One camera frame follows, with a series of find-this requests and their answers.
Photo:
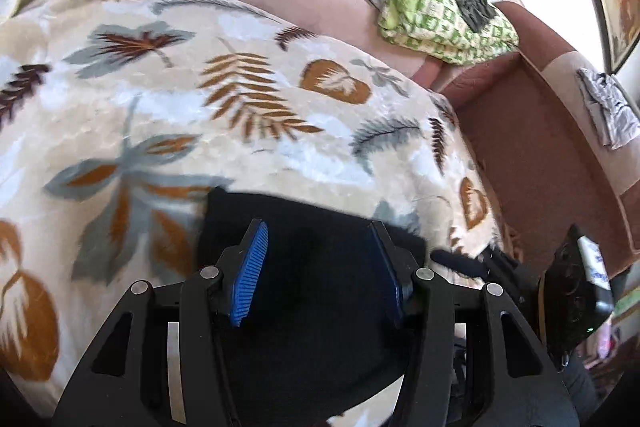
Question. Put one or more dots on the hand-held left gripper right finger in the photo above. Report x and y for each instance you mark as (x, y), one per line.
(387, 267)

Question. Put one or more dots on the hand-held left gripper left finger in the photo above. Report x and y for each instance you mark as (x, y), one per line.
(250, 277)

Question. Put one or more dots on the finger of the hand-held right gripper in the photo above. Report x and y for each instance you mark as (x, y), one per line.
(455, 260)

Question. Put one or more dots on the black pants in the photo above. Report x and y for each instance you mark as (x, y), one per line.
(310, 307)

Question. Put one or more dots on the person's right forearm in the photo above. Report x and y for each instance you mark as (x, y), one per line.
(580, 387)

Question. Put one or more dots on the silver grey cloth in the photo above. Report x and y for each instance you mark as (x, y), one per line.
(607, 107)

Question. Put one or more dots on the leaf print blanket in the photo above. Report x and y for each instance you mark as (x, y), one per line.
(175, 97)

